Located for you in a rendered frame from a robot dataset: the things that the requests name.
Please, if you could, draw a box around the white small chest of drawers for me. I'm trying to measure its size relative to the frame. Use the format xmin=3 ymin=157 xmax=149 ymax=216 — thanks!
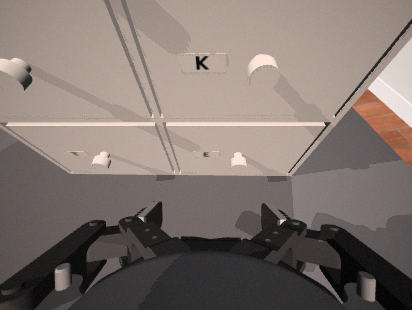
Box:
xmin=0 ymin=0 xmax=412 ymax=176

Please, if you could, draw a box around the beige drawer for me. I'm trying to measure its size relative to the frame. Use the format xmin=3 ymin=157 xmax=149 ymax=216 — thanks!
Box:
xmin=126 ymin=0 xmax=412 ymax=118
xmin=9 ymin=122 xmax=174 ymax=173
xmin=166 ymin=122 xmax=325 ymax=174
xmin=0 ymin=0 xmax=152 ymax=118

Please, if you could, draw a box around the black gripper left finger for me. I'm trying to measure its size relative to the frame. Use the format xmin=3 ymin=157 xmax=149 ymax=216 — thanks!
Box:
xmin=0 ymin=202 xmax=190 ymax=310

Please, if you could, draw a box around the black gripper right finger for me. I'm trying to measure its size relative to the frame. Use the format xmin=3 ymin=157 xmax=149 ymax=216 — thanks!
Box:
xmin=230 ymin=203 xmax=412 ymax=310

